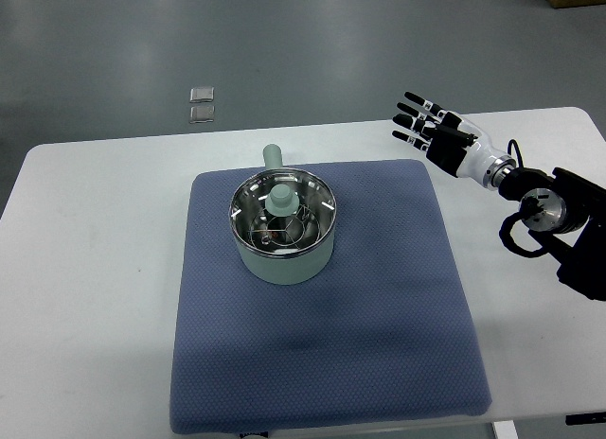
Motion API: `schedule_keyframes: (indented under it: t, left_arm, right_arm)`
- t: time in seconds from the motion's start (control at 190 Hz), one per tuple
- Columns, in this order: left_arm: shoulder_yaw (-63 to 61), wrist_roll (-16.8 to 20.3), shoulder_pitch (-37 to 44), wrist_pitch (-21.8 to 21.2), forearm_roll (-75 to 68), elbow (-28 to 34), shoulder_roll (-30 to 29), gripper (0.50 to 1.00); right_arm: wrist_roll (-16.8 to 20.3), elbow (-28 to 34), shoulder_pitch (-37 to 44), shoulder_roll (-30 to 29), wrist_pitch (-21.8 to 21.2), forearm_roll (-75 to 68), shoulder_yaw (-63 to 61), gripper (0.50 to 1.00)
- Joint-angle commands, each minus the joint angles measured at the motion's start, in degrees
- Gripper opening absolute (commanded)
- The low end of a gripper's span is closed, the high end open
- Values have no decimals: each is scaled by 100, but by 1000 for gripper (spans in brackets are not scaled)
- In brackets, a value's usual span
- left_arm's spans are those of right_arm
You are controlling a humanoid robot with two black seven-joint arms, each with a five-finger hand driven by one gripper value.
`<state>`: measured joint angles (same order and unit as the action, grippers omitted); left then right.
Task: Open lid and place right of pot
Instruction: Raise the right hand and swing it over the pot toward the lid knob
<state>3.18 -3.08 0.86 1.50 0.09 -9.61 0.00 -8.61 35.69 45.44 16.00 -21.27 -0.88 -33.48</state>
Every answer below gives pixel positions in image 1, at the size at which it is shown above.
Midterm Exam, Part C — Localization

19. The glass lid with green knob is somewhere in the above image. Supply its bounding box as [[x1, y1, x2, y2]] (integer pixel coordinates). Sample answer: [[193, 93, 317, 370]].
[[229, 167, 337, 258]]

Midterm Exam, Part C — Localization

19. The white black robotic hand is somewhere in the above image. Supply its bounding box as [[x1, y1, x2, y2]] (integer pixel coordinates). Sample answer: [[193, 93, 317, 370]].
[[392, 91, 518, 190]]

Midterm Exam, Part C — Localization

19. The mint green pot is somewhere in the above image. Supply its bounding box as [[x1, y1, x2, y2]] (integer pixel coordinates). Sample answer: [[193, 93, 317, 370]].
[[234, 144, 335, 286]]

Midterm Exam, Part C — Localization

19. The upper silver floor plate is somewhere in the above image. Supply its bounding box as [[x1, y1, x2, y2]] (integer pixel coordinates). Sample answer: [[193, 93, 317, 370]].
[[189, 86, 214, 103]]

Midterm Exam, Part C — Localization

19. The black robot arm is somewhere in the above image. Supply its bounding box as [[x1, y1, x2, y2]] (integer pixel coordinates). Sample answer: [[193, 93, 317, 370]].
[[493, 167, 605, 302]]

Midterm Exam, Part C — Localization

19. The white table leg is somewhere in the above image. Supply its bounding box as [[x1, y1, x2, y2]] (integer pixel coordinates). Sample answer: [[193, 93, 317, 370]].
[[491, 420, 519, 439]]

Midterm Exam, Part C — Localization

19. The blue quilted mat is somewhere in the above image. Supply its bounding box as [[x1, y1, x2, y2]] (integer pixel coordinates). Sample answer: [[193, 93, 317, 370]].
[[170, 160, 491, 434]]

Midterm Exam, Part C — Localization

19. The black cable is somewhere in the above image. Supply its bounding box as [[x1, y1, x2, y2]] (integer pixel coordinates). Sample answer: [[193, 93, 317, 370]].
[[506, 138, 526, 168]]

